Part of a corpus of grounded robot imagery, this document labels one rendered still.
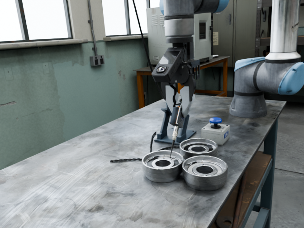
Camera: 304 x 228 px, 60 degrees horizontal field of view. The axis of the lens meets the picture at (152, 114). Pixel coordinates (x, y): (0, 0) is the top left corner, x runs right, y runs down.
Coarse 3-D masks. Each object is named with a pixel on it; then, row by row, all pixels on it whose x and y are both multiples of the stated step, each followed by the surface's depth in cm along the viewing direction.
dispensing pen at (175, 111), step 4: (180, 100) 73; (180, 104) 73; (176, 108) 71; (172, 112) 71; (176, 112) 71; (172, 116) 71; (176, 116) 71; (172, 120) 71; (172, 124) 72; (176, 124) 71; (176, 128) 71; (176, 132) 71; (176, 136) 71; (172, 144) 71; (172, 148) 70
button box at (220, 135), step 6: (204, 126) 87; (210, 126) 87; (222, 126) 86; (228, 126) 86; (204, 132) 84; (210, 132) 83; (216, 132) 82; (222, 132) 81; (228, 132) 86; (210, 138) 84; (216, 138) 83; (222, 138) 82; (228, 138) 87; (222, 144) 82
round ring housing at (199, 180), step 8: (192, 160) 67; (200, 160) 68; (208, 160) 67; (216, 160) 66; (184, 168) 62; (200, 168) 65; (208, 168) 65; (216, 168) 63; (224, 168) 63; (184, 176) 62; (192, 176) 59; (200, 176) 58; (208, 176) 58; (216, 176) 58; (224, 176) 59; (192, 184) 60; (200, 184) 59; (208, 184) 58; (216, 184) 58
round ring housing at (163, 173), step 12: (144, 156) 69; (156, 156) 72; (168, 156) 71; (180, 156) 68; (144, 168) 65; (156, 168) 63; (168, 168) 62; (180, 168) 64; (156, 180) 64; (168, 180) 64
